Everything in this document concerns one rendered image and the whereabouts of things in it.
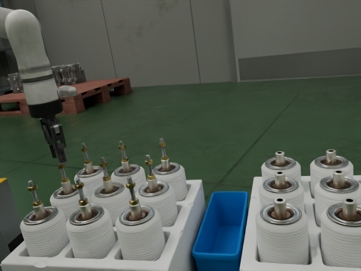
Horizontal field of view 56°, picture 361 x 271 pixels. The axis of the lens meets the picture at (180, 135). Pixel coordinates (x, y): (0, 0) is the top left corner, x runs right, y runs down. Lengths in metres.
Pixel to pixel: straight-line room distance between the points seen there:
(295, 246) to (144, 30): 3.65
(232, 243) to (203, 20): 2.97
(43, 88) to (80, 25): 3.96
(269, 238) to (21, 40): 0.65
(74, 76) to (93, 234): 3.53
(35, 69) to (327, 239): 0.69
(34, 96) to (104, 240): 0.36
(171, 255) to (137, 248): 0.07
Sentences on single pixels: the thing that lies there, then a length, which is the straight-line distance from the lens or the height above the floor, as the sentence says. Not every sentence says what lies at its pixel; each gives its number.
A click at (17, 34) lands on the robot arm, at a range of 0.82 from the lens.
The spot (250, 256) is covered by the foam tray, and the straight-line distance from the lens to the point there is 0.70.
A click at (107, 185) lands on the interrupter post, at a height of 0.27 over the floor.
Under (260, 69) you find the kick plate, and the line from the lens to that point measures 3.50.
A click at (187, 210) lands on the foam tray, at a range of 0.86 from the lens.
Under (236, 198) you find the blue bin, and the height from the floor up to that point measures 0.10.
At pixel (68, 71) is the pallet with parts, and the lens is 4.18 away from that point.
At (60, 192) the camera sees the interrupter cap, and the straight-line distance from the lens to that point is 0.94.
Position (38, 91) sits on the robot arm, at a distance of 0.84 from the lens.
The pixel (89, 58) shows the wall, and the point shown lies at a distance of 4.75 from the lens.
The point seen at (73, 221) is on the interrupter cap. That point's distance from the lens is 0.78.
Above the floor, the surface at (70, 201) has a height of 0.24.
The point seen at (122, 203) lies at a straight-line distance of 0.85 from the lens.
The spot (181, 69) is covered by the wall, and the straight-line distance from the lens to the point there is 3.92.
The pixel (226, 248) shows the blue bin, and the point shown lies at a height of 0.00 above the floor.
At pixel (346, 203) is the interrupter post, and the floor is 0.28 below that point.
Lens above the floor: 0.61
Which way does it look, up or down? 17 degrees down
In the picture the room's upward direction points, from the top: 9 degrees counter-clockwise
